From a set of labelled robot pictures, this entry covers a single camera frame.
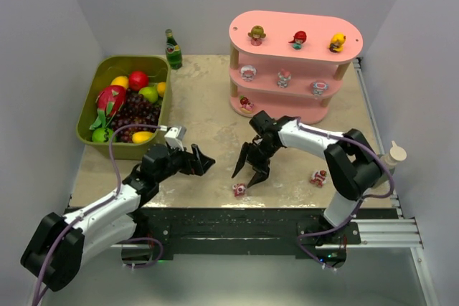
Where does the red white swirl toy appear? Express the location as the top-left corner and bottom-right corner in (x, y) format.
(232, 183), (247, 197)

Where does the strawberry cake toy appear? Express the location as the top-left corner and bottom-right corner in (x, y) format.
(239, 95), (255, 114)

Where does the small pink figure toy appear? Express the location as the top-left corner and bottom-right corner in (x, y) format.
(277, 69), (292, 88)

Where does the pink round toy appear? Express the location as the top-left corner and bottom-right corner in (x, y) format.
(240, 65), (257, 82)

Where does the pink planet toy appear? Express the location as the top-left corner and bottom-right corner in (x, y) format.
(310, 80), (328, 97)

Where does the red-haired doll toy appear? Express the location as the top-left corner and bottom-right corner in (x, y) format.
(288, 31), (307, 50)

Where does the brown-haired doll toy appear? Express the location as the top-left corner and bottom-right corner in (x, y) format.
(247, 25), (266, 46)

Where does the yellow-haired doll toy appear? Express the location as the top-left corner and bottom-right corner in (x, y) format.
(328, 33), (346, 53)

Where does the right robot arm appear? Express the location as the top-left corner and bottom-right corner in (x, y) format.
(232, 110), (387, 228)

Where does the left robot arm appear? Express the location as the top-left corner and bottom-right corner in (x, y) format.
(20, 144), (215, 292)

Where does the pink three-tier shelf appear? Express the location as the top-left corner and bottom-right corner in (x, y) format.
(229, 10), (364, 124)

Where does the yellow mango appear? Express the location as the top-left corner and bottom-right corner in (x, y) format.
(132, 131), (153, 144)

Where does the purple grapes bunch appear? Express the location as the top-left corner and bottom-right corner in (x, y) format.
(110, 92), (162, 143)

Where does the red white cake toy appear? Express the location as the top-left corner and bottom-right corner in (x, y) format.
(309, 170), (328, 188)

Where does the green apple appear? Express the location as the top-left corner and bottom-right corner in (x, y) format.
(138, 86), (158, 103)

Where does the orange fruit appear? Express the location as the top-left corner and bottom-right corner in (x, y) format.
(156, 82), (167, 98)

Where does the pink dragon fruit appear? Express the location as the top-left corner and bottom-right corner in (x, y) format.
(90, 85), (126, 130)

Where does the yellow lemon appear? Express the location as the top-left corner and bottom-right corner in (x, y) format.
(110, 76), (129, 89)

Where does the green glass bottle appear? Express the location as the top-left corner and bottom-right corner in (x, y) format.
(165, 29), (182, 70)

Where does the olive green fruit bin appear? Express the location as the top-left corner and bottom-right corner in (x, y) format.
(76, 55), (171, 160)

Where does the green soap dispenser bottle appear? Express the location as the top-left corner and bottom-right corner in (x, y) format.
(379, 141), (407, 176)

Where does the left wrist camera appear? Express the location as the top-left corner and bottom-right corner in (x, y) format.
(158, 125), (186, 151)

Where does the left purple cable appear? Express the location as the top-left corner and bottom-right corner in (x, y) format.
(31, 123), (169, 306)

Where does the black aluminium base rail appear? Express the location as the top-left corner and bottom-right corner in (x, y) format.
(64, 206), (424, 262)

